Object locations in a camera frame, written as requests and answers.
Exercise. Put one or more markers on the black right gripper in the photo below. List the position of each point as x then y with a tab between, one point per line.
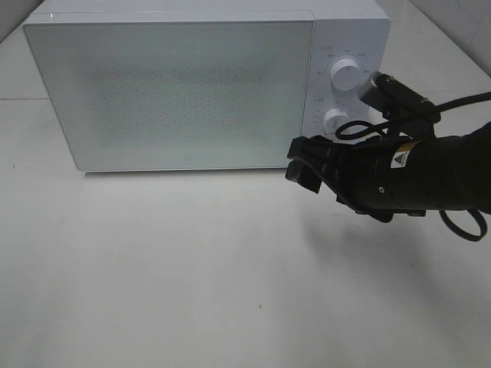
357	173

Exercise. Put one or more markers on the white microwave door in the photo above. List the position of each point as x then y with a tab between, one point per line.
156	96

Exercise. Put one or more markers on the white timer knob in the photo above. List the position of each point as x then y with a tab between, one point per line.
333	119

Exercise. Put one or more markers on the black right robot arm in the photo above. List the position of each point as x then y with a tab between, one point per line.
447	173

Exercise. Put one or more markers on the white microwave oven body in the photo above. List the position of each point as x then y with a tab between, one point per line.
340	28

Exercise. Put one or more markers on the upper white power knob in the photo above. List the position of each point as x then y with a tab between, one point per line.
345	73

